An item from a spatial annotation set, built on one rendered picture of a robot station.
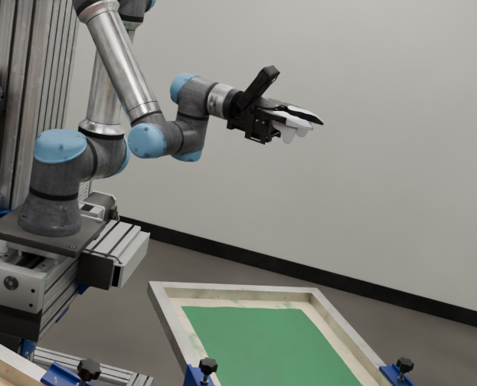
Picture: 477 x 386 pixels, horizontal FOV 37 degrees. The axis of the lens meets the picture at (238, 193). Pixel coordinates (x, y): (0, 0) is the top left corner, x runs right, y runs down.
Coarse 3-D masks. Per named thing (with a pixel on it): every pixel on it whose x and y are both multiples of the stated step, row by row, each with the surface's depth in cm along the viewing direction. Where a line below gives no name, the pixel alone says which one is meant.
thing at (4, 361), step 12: (0, 348) 136; (0, 360) 134; (12, 360) 135; (24, 360) 137; (0, 372) 135; (12, 372) 134; (24, 372) 134; (36, 372) 135; (24, 384) 134; (36, 384) 134
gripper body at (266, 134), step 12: (228, 96) 156; (228, 108) 156; (252, 108) 153; (264, 108) 151; (276, 108) 152; (228, 120) 159; (240, 120) 157; (252, 120) 153; (264, 120) 152; (252, 132) 155; (264, 132) 153; (276, 132) 156; (264, 144) 153
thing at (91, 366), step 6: (84, 360) 134; (90, 360) 135; (78, 366) 134; (84, 366) 132; (90, 366) 133; (96, 366) 134; (78, 372) 132; (84, 372) 132; (90, 372) 132; (96, 372) 133; (84, 378) 133; (90, 378) 132; (96, 378) 134; (78, 384) 135
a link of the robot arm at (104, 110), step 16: (128, 0) 165; (144, 0) 169; (128, 16) 168; (128, 32) 171; (96, 64) 173; (96, 80) 174; (96, 96) 174; (112, 96) 175; (96, 112) 175; (112, 112) 176; (80, 128) 177; (96, 128) 176; (112, 128) 177; (96, 144) 176; (112, 144) 178; (112, 160) 179; (128, 160) 185; (96, 176) 178
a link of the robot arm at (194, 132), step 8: (176, 120) 162; (184, 120) 162; (192, 120) 162; (200, 120) 162; (184, 128) 159; (192, 128) 162; (200, 128) 163; (184, 136) 158; (192, 136) 161; (200, 136) 164; (184, 144) 159; (192, 144) 162; (200, 144) 165; (184, 152) 164; (192, 152) 164; (200, 152) 166; (184, 160) 165; (192, 160) 165
